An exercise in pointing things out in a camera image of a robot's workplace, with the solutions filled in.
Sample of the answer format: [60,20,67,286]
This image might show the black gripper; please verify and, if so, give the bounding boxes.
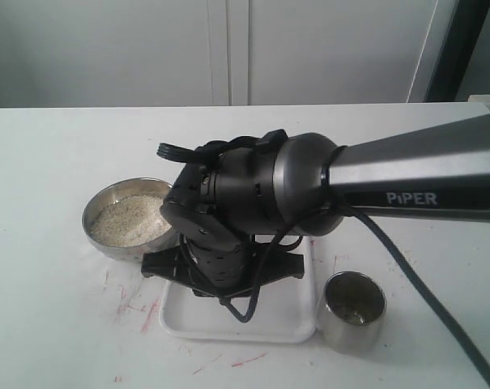
[159,160,254,291]

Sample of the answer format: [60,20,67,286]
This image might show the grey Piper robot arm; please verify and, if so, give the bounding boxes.
[157,114,490,297]

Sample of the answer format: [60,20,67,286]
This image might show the steel bowl with rice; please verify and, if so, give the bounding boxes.
[82,177,178,263]

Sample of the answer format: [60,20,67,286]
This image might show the small steel cup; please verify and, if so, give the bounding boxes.
[317,271,387,354]

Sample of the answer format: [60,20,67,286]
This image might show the white plastic tray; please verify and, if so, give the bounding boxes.
[159,234,317,344]

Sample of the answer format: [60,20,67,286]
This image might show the white cabinet doors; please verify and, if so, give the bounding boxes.
[0,1,458,108]

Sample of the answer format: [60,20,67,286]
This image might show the black cable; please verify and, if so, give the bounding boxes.
[218,202,490,389]

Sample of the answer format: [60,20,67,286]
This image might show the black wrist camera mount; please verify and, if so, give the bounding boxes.
[141,237,305,299]

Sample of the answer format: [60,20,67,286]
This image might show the dark vertical post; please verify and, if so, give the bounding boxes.
[424,0,490,103]

